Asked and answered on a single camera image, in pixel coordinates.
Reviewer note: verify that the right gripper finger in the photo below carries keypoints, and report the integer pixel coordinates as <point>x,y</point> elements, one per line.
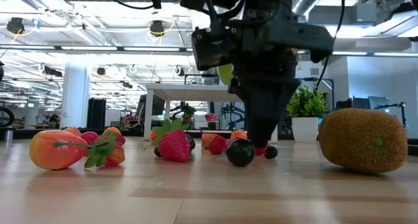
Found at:
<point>277,100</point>
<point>253,113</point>

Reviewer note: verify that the small orange peach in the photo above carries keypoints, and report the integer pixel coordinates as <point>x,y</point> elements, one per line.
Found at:
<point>238,134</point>
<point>153,136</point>
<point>112,131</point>
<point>73,131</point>
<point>207,139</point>

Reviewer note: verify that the small red cherry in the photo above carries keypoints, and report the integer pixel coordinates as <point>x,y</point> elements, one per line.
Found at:
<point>121,139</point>
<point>218,145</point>
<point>261,150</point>
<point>89,137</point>

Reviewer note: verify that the dark round grape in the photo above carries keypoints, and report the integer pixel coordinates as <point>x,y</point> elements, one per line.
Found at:
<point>240,153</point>

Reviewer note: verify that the small dark blueberry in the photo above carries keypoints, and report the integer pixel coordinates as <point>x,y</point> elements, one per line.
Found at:
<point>157,151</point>
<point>271,152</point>

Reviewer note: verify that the green plastic colander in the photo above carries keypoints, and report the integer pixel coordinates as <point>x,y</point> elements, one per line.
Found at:
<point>226,74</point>

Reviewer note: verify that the red strawberry with leaves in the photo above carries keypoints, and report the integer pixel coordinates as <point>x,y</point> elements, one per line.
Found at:
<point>99,139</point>
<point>116,157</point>
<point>174,147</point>

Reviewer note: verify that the brown kiwi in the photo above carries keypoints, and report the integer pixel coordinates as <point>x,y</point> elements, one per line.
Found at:
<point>362,140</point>

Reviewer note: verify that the black background robot arm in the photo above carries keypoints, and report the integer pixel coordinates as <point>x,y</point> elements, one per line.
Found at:
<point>230,114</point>
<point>187,113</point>

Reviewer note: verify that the small potted green plant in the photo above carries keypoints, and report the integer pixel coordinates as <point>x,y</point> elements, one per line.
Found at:
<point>305,129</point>

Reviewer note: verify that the white perforated metal shelf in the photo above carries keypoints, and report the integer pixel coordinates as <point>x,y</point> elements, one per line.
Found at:
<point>183,93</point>

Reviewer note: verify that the black background monitor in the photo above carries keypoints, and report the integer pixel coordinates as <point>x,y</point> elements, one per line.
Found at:
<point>158,104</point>

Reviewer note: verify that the grey desk monitor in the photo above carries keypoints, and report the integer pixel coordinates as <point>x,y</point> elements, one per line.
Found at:
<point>379,103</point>

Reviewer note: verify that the white building column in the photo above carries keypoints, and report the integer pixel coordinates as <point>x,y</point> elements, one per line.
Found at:
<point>75,93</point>

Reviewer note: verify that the black cabinet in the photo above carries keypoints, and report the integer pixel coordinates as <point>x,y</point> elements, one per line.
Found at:
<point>96,114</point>

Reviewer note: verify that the orange peach with stem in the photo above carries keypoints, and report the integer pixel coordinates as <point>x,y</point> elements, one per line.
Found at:
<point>52,152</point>

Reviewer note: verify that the black round wheel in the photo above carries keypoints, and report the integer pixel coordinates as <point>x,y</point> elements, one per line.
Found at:
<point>13,118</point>

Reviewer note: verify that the grey metal post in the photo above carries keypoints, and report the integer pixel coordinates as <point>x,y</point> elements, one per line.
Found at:
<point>8,135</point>

